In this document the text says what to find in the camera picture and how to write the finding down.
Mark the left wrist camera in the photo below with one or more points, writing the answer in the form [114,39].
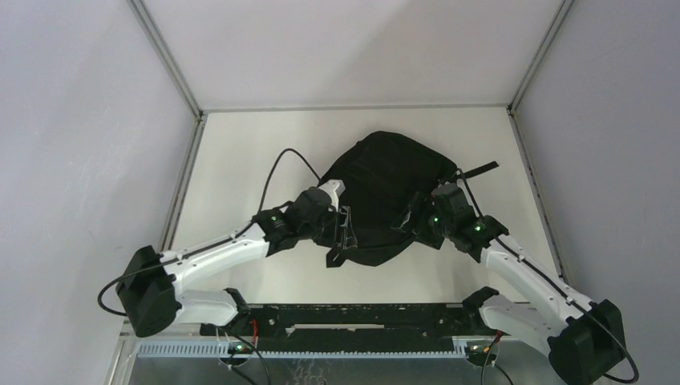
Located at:
[334,189]

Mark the black backpack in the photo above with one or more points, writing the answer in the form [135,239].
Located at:
[381,173]

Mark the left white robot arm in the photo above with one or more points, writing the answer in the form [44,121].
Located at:
[158,290]

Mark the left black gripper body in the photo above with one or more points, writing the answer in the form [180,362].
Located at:
[325,231]

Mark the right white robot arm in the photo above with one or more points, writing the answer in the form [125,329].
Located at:
[583,340]

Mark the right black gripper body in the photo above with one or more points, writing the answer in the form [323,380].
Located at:
[432,229]

